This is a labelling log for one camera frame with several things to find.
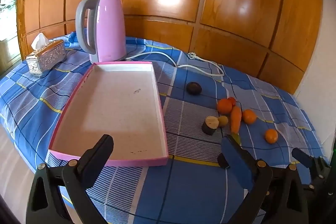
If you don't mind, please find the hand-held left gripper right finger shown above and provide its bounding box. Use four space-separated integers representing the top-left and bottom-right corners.
217 135 310 224

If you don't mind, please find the blue plaid tablecloth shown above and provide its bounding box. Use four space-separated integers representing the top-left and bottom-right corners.
0 31 327 224

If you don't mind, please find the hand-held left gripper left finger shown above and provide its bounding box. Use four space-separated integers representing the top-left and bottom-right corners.
26 134 114 224

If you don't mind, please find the small orange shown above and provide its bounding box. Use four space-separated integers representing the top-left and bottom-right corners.
265 129 278 144
242 109 257 125

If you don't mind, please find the large orange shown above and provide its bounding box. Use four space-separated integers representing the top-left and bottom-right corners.
217 98 234 114

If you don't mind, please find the white tissue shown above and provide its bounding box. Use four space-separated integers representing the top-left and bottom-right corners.
31 32 50 51

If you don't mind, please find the pink shallow cardboard tray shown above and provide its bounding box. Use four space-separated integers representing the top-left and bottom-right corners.
48 61 170 167

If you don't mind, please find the dark avocado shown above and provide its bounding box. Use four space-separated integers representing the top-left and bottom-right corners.
186 81 202 95

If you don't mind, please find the silver embossed tissue box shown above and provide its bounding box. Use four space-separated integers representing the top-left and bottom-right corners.
26 40 67 78

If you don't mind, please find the orange carrot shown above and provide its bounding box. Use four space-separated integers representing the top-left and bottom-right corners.
230 106 242 134

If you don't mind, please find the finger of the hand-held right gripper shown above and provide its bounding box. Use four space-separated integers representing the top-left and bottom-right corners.
292 147 327 182
301 182 330 198

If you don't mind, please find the pink electric kettle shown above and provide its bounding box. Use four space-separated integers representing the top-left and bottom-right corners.
76 0 127 64

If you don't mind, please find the window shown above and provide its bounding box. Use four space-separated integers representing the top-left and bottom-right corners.
0 0 21 75

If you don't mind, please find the white kettle power cord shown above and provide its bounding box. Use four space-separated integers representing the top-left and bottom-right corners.
125 51 225 77

